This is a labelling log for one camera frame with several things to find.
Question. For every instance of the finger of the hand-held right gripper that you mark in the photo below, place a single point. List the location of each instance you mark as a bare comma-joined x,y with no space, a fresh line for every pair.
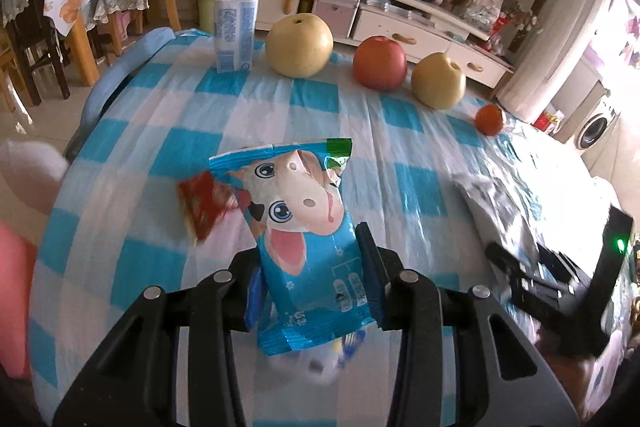
557,264
515,277

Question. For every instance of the grey mailer bag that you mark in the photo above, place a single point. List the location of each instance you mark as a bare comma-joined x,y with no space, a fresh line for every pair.
505,207

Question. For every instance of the white curtain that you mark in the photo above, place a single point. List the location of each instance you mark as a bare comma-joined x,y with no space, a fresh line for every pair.
555,32

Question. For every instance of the green bin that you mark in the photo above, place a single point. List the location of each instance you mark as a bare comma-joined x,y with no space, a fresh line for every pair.
206,13

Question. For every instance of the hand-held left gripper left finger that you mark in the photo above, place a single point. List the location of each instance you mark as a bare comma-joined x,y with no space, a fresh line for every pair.
256,302

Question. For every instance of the white washing machine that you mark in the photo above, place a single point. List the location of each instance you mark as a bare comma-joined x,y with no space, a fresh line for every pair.
597,127

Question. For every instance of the red apple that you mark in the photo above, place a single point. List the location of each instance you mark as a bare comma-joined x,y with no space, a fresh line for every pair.
380,63

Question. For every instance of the red snack packet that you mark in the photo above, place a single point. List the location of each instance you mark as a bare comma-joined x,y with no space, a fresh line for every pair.
205,204

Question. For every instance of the cream cabinet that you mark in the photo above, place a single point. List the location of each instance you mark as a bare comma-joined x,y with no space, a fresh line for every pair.
380,24

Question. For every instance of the pink box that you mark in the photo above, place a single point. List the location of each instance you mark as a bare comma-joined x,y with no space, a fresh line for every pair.
335,13

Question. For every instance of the yellow pear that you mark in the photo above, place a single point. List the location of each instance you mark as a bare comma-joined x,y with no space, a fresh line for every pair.
439,81
299,46

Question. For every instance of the blue checked tablecloth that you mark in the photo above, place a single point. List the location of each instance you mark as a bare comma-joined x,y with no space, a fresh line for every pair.
150,117

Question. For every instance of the blue cow snack packet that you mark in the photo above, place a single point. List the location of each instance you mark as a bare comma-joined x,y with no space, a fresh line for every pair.
300,227

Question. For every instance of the orange mandarin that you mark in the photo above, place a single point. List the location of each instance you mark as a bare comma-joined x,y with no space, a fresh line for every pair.
490,120

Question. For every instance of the white milk bottle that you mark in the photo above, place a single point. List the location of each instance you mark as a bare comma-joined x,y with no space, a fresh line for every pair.
235,17

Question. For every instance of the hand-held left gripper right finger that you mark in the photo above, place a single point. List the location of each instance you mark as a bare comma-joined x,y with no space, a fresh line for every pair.
372,272

